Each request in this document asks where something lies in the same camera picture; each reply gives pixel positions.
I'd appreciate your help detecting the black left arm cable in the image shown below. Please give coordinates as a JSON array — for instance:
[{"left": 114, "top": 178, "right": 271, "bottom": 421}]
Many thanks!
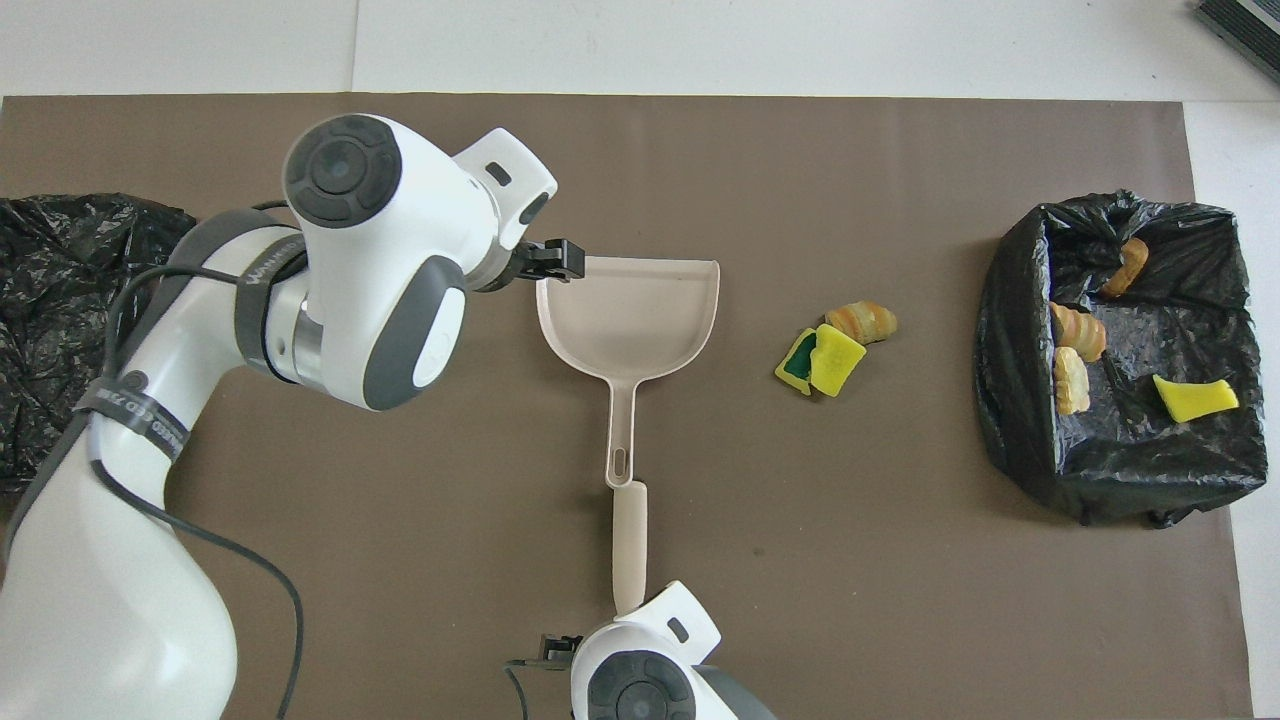
[{"left": 88, "top": 262, "right": 306, "bottom": 720}]

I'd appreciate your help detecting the beige plastic dustpan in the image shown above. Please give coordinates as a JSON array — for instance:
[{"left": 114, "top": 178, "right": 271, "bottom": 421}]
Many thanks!
[{"left": 536, "top": 256, "right": 722, "bottom": 490}]

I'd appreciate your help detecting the toy croissant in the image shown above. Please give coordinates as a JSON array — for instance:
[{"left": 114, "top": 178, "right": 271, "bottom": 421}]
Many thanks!
[{"left": 826, "top": 300, "right": 898, "bottom": 346}]

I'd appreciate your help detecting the brown table mat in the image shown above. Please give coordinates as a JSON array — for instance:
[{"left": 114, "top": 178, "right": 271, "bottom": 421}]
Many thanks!
[{"left": 0, "top": 93, "right": 1256, "bottom": 720}]

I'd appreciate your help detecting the left black trash bag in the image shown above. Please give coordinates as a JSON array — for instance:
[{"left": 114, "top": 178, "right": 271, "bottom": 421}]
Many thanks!
[{"left": 0, "top": 193, "right": 198, "bottom": 493}]

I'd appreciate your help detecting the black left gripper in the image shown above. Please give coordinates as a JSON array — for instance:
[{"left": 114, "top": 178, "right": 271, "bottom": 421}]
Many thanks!
[{"left": 495, "top": 239, "right": 587, "bottom": 294}]

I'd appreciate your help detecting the yellow green sponge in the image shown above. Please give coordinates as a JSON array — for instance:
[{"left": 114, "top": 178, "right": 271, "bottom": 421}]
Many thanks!
[{"left": 774, "top": 327, "right": 821, "bottom": 397}]

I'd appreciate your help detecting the plain yellow sponge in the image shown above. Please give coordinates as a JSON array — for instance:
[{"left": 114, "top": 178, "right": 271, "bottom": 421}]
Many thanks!
[{"left": 808, "top": 323, "right": 868, "bottom": 398}]

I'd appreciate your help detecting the brown toy bread piece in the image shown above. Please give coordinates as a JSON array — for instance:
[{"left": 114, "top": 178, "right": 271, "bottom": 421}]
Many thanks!
[{"left": 1100, "top": 237, "right": 1151, "bottom": 300}]

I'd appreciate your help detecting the small yellow green sponge wedge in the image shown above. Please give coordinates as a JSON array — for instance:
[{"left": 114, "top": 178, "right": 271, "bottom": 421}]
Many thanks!
[{"left": 1152, "top": 373, "right": 1240, "bottom": 424}]

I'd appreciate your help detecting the dark grey ribbed device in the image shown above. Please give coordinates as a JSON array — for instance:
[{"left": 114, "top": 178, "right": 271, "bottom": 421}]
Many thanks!
[{"left": 1193, "top": 0, "right": 1280, "bottom": 86}]

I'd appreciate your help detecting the black trash bag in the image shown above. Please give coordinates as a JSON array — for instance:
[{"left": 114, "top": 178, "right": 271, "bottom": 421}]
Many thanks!
[
  {"left": 975, "top": 188, "right": 1269, "bottom": 528},
  {"left": 0, "top": 193, "right": 198, "bottom": 493}
]

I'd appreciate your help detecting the right black trash bag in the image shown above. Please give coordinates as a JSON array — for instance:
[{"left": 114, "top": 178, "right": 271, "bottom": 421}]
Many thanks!
[{"left": 975, "top": 188, "right": 1269, "bottom": 528}]

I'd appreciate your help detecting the pale toy bread piece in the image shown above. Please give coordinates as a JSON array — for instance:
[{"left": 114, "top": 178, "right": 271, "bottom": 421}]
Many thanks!
[
  {"left": 1053, "top": 346, "right": 1092, "bottom": 416},
  {"left": 1050, "top": 302, "right": 1108, "bottom": 363}
]

